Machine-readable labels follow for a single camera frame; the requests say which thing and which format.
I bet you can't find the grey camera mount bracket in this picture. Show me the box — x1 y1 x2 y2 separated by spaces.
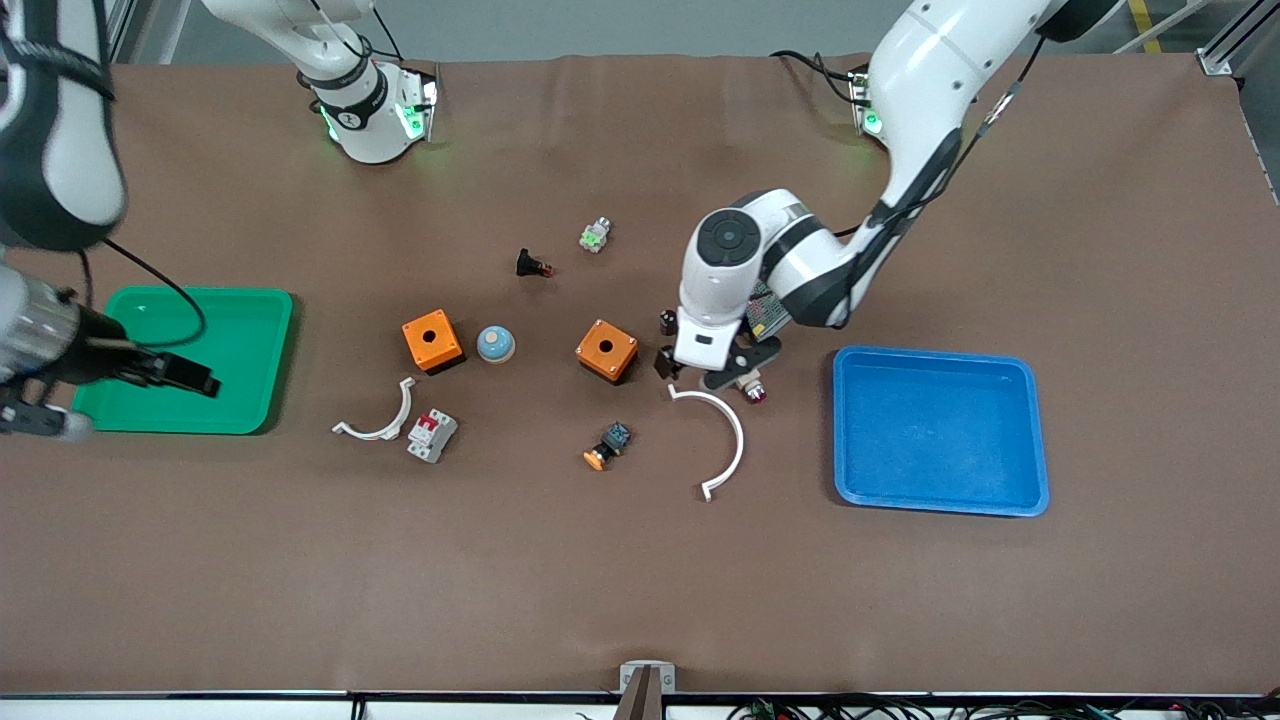
612 660 677 720

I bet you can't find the white table edge rail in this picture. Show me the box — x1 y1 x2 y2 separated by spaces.
0 690 1280 720

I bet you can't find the metal mesh power supply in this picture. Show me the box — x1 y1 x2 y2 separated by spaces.
746 281 799 337

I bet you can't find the white red circuit breaker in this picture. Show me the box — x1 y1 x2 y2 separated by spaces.
406 408 460 464

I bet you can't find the brown table mat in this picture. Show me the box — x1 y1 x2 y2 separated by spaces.
0 52 1280 696

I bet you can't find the aluminium frame profile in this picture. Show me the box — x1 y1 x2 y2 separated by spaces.
104 0 139 63
1195 0 1280 77

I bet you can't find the large white curved bracket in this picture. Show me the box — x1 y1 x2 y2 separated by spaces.
667 384 747 503

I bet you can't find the orange button enclosure box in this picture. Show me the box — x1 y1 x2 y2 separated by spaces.
575 319 640 385
401 309 466 375

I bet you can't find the green plastic tray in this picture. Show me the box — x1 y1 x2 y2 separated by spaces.
72 287 296 436

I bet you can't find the orange black push button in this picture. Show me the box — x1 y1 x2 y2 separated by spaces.
583 421 633 472

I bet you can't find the black base cable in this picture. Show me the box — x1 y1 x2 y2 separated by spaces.
768 48 863 105

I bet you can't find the black cable bundle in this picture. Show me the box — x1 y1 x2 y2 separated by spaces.
725 695 1280 720

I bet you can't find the blue plastic tray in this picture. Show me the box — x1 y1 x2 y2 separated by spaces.
832 345 1051 518

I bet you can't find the small white curved bracket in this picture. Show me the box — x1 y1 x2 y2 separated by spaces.
331 376 417 442

